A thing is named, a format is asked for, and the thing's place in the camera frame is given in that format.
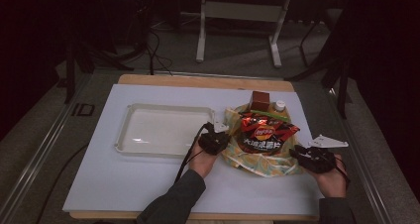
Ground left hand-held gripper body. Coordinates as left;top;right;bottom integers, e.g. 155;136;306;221
197;121;230;157

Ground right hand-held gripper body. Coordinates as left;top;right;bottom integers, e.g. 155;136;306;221
298;134;350;174

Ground red black chips bag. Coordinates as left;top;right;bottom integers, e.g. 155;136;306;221
237;110;301;157

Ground orange patterned cloth bag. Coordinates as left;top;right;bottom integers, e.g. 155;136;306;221
220;103;306;178

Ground orange drink bottle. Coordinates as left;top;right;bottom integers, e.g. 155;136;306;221
273;99;287;113

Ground brown box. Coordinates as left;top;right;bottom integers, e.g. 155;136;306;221
249;90;271;113

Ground white plastic tray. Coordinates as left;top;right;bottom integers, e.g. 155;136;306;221
113;103;216;160

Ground person's left hand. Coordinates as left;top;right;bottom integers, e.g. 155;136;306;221
187;139;220;179

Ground person's right hand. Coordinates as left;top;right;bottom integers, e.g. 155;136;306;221
306;153;349;199

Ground wooden table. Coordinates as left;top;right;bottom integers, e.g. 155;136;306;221
68;73;323;222

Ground black stand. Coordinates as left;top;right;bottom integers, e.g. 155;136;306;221
63;35;136;105
285;19;354;120

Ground white board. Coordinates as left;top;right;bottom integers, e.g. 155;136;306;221
62;83;325;217

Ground white metal stand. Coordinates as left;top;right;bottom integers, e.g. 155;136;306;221
195;0;294;69

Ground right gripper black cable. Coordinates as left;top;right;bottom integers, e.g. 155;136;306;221
330;155;352;186

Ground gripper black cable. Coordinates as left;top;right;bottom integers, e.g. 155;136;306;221
173;122;212;184
330;155;352;186

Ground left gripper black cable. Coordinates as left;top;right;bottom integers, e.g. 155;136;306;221
173;122;212;184

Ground metal rail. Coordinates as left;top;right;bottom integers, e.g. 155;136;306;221
326;87;394;224
0;74;87;224

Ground black floor cables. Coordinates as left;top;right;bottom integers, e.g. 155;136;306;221
144;29;174;76

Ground black floor cable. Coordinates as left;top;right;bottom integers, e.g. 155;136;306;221
34;143;90;224

